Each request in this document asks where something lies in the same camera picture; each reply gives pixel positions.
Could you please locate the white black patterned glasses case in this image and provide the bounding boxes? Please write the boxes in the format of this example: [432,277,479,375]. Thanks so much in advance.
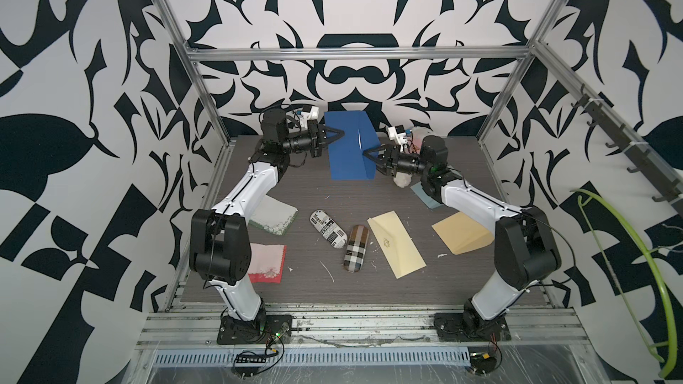
[309,210,348,249]

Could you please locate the cream envelope left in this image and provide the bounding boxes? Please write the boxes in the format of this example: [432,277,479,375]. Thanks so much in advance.
[367,211,426,279]

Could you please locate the brown plaid glasses case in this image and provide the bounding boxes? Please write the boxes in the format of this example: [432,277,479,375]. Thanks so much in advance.
[343,225,369,273]

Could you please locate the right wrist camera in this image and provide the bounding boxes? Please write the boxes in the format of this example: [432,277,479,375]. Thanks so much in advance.
[387,126,412,152]

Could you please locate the white letter paper green border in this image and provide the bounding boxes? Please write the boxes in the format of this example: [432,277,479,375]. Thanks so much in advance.
[249,196,298,236]

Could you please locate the tan envelope gold emblem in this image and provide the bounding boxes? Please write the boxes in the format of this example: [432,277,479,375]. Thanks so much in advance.
[432,212,494,255]

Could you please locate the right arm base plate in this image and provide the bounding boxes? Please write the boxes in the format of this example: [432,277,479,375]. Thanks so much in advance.
[433,310,512,342]

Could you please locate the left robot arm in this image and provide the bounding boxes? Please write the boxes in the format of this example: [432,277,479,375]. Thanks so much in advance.
[189,108,345,329]

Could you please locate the black connector board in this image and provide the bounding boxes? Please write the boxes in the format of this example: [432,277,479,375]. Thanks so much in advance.
[467,352,499,377]
[231,351,280,379]

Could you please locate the left black connector board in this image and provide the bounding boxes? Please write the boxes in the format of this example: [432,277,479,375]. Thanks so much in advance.
[231,351,280,379]

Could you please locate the right black connector board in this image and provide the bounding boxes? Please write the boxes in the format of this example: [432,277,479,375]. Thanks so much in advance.
[467,352,499,377]

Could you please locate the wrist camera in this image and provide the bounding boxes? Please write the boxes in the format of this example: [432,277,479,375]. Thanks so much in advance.
[387,126,412,152]
[296,106,319,130]

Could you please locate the dark blue envelope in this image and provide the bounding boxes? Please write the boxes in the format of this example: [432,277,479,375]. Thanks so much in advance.
[325,110,380,181]

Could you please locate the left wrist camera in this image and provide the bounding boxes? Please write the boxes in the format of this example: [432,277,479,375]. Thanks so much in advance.
[296,106,319,130]

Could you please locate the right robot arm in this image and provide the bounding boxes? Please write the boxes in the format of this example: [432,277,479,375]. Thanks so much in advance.
[363,135,562,334]

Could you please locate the light blue envelope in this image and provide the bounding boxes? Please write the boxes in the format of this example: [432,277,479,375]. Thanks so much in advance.
[411,183,442,210]

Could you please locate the black hook rail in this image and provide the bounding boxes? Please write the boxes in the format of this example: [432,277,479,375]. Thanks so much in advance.
[573,84,682,215]

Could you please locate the white plush bear pink shirt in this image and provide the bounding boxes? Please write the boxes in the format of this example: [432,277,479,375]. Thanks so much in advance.
[393,127,435,188]

